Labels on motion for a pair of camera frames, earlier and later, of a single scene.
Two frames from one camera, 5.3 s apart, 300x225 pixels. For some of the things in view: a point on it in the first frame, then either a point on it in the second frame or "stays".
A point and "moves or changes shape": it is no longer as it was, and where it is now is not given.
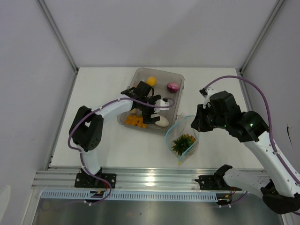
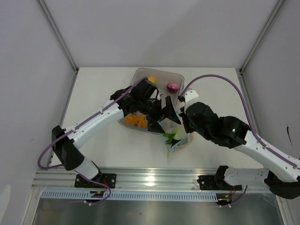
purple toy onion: (172, 87) stays
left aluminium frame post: (58, 35) stays
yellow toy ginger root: (135, 120) stays
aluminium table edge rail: (123, 179) stays
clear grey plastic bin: (168, 86) stays
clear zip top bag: (182, 138) → (167, 125)
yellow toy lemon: (152, 81) stays
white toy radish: (163, 122) moves or changes shape
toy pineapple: (183, 143) → (171, 140)
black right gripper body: (208, 120) → (190, 128)
